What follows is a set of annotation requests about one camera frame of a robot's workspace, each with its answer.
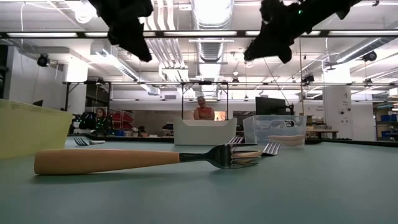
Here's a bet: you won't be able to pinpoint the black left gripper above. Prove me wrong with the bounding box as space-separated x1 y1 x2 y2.
88 0 155 63

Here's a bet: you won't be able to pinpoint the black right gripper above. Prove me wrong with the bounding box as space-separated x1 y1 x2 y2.
243 0 313 65

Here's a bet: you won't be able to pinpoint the black metal gantry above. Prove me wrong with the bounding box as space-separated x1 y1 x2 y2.
63 80 231 121

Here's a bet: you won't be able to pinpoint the black computer monitor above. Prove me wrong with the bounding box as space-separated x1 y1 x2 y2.
254 96 295 116

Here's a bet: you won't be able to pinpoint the black overhead beam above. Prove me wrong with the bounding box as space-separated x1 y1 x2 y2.
0 29 398 39

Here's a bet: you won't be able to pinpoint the red storage bins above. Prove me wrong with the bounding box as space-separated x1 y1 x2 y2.
110 110 135 131

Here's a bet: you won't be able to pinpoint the person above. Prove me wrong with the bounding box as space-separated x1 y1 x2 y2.
193 95 216 121
93 107 108 125

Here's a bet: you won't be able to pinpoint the clear plastic bin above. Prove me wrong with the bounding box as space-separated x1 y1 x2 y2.
242 114 308 149

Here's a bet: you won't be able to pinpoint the white plastic bin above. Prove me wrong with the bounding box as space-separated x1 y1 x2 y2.
172 116 238 146

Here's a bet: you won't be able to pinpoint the yellow-green plastic bin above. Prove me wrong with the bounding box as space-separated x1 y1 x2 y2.
0 98 75 160

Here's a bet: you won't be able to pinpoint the shelf with blue bins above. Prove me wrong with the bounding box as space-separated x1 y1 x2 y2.
373 102 398 141

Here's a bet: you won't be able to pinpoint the green table mat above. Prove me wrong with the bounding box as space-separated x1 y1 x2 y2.
0 139 398 224

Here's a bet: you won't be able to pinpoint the black metal table frame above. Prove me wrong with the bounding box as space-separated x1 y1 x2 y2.
67 133 398 147

